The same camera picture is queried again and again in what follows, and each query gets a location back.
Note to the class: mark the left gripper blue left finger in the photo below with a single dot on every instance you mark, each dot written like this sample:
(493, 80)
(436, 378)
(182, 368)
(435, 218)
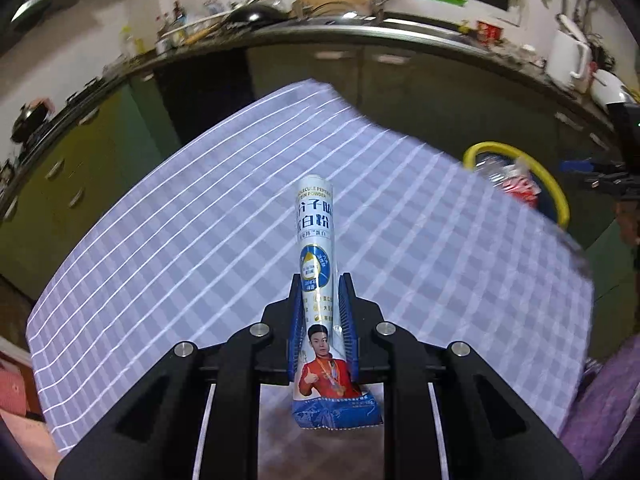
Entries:
(297, 324)

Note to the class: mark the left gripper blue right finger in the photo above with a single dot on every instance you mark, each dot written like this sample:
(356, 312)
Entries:
(346, 305)

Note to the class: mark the white blue powder sachet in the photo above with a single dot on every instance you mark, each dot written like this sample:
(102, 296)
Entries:
(324, 396)

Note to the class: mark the red paper bucket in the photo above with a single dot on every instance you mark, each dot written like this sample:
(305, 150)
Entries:
(522, 187)

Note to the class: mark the clear plastic bottle with label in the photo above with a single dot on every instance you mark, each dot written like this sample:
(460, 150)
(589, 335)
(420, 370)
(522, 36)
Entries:
(494, 168)

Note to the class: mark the yellow rimmed trash bin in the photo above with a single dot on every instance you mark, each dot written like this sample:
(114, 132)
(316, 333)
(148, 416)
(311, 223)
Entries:
(552, 202)

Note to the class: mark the person's right hand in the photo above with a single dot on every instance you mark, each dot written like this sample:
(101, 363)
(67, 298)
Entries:
(627, 217)

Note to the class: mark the white electric kettle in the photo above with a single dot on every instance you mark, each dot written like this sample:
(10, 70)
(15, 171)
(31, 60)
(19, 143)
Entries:
(568, 64)

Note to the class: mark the red cup on counter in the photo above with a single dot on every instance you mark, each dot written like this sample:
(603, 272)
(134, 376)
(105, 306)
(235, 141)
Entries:
(487, 33)

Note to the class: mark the green base cabinets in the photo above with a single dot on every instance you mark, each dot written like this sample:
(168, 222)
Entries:
(206, 238)

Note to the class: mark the steel sink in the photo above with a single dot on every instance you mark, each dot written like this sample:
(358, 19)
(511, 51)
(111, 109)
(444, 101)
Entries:
(406, 22)

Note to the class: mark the black wok on counter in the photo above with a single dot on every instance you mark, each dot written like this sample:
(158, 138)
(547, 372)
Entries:
(251, 16)

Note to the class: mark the black pot on stove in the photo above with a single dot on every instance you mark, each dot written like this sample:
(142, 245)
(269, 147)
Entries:
(31, 116)

